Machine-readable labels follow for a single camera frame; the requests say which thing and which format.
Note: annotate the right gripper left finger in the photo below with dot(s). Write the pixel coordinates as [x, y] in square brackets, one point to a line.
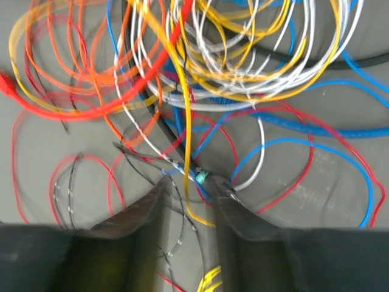
[118, 254]

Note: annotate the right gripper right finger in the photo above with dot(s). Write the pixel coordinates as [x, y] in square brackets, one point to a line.
[256, 255]

